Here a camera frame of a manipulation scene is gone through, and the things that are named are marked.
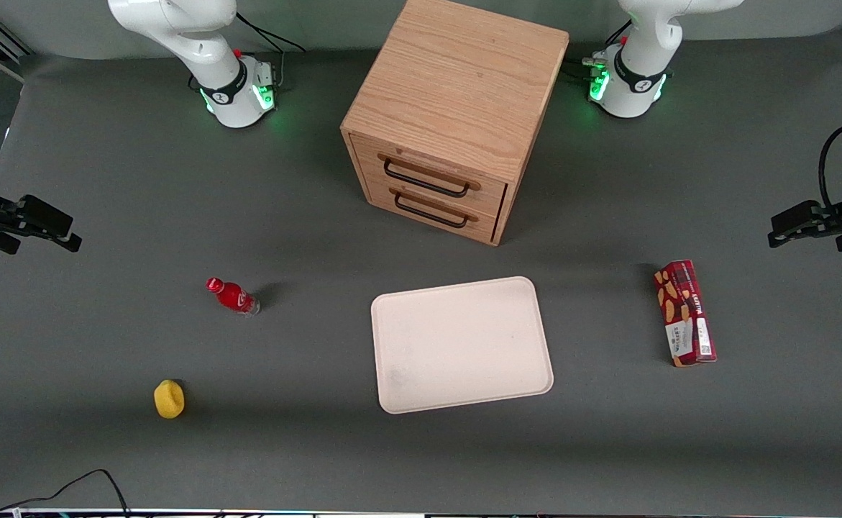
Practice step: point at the red cookie box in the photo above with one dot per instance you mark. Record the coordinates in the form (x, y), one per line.
(683, 313)

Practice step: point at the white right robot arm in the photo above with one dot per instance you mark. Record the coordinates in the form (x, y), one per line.
(198, 43)

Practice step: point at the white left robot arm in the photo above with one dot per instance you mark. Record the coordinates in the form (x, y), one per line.
(640, 68)

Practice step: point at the beige plastic tray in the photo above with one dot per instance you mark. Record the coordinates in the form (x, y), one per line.
(460, 345)

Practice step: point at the small red soda bottle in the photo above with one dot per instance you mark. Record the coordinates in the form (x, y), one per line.
(234, 296)

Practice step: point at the yellow lemon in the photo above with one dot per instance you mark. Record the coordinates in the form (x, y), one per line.
(169, 400)

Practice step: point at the wooden drawer cabinet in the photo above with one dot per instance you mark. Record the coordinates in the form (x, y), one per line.
(456, 72)

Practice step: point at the aluminium frame rail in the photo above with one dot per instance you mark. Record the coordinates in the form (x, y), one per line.
(7, 44)

